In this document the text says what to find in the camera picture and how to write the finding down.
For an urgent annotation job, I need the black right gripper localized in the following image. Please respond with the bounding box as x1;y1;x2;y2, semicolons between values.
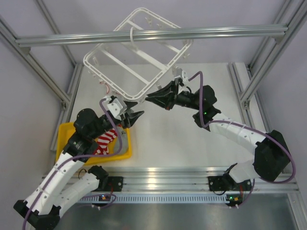
146;80;202;111

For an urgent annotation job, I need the white translucent sock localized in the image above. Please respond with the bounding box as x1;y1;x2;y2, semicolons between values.
99;80;119;95

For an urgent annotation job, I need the white plastic clip hanger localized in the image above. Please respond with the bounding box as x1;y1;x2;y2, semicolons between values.
83;8;193;101

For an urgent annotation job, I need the grey sock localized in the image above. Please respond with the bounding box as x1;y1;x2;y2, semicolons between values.
113;126;129;155

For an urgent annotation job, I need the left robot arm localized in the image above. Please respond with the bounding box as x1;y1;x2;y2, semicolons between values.
13;102;144;230

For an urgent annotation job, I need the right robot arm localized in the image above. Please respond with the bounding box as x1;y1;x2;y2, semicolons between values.
145;81;292;191

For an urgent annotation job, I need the red white striped sock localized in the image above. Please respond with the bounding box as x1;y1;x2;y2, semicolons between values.
94;129;118;155

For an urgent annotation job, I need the yellow plastic bin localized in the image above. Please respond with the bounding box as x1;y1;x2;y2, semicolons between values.
56;122;132;166

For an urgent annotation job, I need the aluminium top crossbar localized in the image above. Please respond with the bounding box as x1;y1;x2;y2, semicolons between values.
15;24;288;47

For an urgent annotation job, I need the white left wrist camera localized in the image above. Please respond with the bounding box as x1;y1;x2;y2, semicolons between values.
104;96;127;120

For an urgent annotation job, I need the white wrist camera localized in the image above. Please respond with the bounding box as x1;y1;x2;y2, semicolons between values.
104;96;127;120
173;68;189;87

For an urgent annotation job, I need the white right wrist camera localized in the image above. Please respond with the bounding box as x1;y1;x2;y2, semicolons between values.
173;68;189;87

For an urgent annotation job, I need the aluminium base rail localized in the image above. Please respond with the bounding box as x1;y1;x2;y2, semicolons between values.
103;167;299;194

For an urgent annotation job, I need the slotted cable duct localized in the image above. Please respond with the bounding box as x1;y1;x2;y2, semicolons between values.
92;193;231;204

